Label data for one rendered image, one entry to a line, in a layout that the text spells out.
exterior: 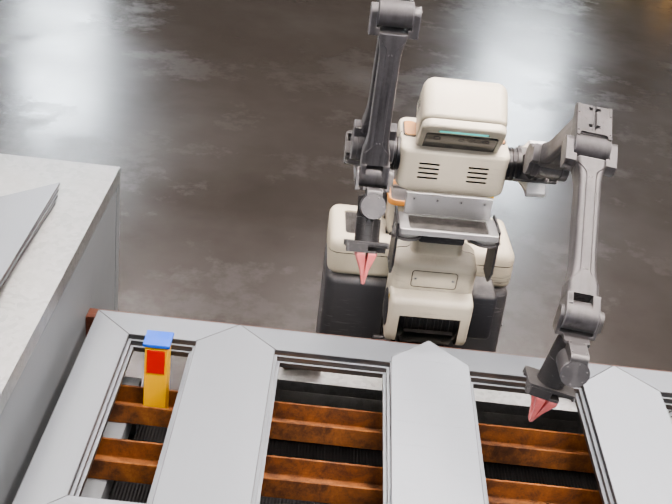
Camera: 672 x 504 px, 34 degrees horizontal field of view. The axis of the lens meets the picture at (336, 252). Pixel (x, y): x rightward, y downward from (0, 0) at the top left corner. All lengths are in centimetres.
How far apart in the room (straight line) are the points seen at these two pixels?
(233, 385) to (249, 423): 14
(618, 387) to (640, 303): 226
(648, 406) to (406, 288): 73
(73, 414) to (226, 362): 37
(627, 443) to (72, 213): 135
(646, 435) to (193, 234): 280
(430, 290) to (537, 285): 191
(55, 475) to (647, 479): 117
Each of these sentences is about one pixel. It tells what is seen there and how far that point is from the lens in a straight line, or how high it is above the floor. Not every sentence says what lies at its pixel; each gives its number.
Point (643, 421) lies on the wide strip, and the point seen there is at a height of 85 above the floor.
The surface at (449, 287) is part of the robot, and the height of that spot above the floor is 82.
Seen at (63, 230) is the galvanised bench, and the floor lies 105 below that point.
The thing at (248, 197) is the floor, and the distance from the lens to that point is 525.
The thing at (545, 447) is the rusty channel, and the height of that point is 68.
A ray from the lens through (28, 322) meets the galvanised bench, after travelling 225.
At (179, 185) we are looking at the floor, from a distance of 532.
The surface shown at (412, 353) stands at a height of 85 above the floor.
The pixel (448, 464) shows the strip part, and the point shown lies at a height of 85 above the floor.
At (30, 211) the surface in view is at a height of 107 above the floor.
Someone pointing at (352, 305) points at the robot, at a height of 59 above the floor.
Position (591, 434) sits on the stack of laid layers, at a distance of 249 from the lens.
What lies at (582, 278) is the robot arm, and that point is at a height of 125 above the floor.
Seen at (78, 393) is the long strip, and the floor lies 85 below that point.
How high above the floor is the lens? 223
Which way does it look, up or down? 28 degrees down
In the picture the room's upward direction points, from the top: 7 degrees clockwise
